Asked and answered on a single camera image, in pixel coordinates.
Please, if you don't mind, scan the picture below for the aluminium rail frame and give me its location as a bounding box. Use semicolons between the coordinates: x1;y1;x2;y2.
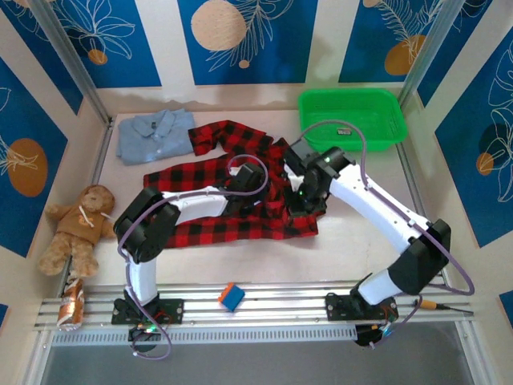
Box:
34;282;475;330

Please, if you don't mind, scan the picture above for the brown teddy bear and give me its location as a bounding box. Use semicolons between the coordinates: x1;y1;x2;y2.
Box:
38;184;117;278

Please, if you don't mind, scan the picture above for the blue orange cube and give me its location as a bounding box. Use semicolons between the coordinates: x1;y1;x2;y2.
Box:
218;282;246;313

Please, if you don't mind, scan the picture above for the light blue folded shirt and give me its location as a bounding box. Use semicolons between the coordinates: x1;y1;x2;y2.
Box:
115;108;196;166

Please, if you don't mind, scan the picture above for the orange handled screwdriver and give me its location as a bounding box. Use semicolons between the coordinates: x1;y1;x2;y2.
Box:
414;298;475;315

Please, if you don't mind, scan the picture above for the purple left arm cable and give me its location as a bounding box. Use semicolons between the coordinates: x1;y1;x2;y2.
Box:
117;153;269;360

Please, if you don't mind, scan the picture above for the green plastic basket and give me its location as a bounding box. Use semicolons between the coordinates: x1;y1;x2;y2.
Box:
297;87;409;152

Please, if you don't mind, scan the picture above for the red black plaid shirt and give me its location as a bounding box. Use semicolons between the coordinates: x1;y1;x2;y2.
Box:
143;119;328;250

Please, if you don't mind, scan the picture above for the white slotted cable duct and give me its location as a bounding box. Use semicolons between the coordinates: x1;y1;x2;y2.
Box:
51;323;357;347

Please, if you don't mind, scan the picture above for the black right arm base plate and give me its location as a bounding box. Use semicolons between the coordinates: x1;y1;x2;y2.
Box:
325;292;398;322

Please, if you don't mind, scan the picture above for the orange white drink can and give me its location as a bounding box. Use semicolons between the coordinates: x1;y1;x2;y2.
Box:
57;276;86;332

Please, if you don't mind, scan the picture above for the black controller board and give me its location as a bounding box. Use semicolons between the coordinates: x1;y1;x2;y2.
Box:
127;324;164;354
355;322;392;348

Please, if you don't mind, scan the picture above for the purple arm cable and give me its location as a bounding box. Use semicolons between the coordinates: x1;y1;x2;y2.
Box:
117;153;269;360
299;120;475;350

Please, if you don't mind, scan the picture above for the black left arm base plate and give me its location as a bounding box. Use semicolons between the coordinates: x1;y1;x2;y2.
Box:
111;298;184;325

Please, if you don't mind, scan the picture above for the aluminium corner post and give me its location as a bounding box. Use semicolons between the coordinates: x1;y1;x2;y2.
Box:
398;0;467;114
30;0;114;128

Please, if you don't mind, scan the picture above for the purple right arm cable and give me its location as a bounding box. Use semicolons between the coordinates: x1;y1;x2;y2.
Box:
299;120;475;350

